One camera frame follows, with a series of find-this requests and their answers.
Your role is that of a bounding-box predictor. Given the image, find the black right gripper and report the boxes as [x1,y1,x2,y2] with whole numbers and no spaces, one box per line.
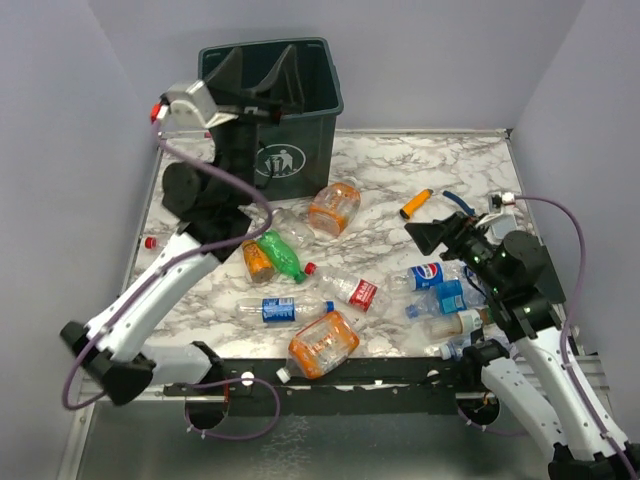
[406,208,509,293]

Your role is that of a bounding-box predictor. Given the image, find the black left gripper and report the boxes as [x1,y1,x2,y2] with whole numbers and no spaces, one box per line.
[204,45,302,203]

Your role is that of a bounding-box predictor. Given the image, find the red label clear bottle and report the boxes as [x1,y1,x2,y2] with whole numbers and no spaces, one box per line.
[319,274,391,316]

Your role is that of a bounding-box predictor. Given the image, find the large orange juice bottle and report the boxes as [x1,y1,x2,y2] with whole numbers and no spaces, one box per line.
[308,181,361,237]
[276,311,360,384]

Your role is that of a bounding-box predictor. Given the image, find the clear glass-like jar bottle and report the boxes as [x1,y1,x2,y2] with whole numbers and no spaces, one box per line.
[271,207,316,248]

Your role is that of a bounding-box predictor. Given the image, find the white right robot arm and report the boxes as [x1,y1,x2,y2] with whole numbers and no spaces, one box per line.
[405,212,639,479]

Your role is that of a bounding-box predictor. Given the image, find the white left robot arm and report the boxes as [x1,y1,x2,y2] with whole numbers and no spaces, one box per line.
[60,43,304,406]

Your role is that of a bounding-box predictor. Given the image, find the dark green trash bin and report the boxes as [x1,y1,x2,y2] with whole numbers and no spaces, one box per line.
[198,38,343,201]

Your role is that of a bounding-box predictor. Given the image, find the yellow utility knife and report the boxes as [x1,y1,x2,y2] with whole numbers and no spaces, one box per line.
[399,189,433,220]

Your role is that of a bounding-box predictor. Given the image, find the crushed Pepsi bottle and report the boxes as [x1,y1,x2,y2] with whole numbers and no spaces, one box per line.
[385,261,468,293]

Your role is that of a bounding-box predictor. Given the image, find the light blue label bottle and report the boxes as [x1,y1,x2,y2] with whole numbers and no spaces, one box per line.
[405,279,486,319]

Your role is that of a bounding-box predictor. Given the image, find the grey white power bank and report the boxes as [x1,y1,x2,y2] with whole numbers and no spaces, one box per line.
[489,214,518,241]

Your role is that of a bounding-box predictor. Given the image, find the green cap milk tea bottle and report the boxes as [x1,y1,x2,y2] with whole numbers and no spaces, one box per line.
[427,308,493,340]

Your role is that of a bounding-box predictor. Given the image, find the small clear blue cap bottle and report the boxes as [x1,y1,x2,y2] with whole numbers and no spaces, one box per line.
[439,332,484,361]

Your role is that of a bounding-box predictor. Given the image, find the black flat box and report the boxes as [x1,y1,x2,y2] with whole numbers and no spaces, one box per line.
[533,245,566,304]

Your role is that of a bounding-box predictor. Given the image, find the green plastic bottle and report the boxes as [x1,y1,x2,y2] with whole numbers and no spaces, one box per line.
[257,230,308,284]

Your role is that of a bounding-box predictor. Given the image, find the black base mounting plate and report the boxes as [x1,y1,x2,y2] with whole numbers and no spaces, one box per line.
[163,357,491,416]

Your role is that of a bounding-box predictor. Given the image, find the blue label bottle near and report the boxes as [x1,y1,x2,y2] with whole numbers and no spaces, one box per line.
[235,295,335,326]

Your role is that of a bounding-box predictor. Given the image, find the small orange tea bottle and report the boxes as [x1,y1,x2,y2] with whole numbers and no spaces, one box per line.
[241,240,276,284]

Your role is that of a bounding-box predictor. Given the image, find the red cap water bottle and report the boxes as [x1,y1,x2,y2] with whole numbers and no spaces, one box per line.
[144,236,157,250]

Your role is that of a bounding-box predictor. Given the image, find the blue handled pliers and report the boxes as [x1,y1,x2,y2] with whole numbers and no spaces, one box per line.
[442,190,475,216]

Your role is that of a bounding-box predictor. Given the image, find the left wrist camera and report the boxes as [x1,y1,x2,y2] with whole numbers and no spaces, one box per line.
[150,80,239,130]

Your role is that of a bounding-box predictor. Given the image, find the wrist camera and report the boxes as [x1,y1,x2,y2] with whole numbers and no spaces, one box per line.
[150,80,239,130]
[476,191,516,228]

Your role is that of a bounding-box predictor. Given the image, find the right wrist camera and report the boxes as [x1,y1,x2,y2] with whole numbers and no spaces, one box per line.
[476,191,516,228]

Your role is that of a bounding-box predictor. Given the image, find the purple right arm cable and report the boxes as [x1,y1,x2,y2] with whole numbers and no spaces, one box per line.
[457,194,640,476]

